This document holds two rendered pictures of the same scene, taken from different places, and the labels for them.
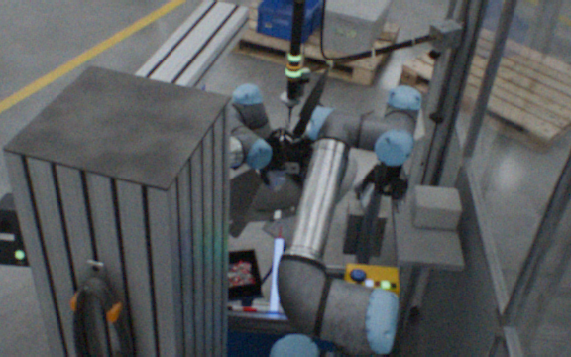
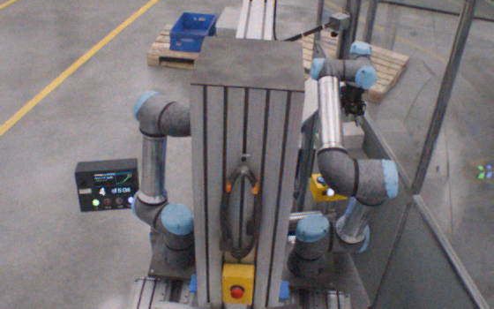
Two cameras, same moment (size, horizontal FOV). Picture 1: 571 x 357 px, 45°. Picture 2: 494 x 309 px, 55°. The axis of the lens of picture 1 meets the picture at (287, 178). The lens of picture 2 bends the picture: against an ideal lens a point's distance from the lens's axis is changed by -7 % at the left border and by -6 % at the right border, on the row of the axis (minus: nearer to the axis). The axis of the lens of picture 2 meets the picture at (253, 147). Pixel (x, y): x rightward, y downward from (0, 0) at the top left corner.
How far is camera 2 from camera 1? 0.50 m
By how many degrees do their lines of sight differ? 10
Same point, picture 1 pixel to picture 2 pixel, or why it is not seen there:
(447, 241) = (358, 155)
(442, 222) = (353, 144)
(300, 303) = (343, 175)
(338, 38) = not seen: hidden behind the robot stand
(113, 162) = (263, 81)
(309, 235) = (334, 135)
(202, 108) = (291, 49)
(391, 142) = (366, 72)
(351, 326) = (376, 183)
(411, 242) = not seen: hidden behind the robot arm
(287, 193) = not seen: hidden behind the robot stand
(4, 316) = (52, 266)
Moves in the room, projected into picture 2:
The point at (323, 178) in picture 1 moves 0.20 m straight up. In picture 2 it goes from (332, 99) to (340, 42)
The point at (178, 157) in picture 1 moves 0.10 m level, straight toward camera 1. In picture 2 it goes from (298, 74) to (319, 96)
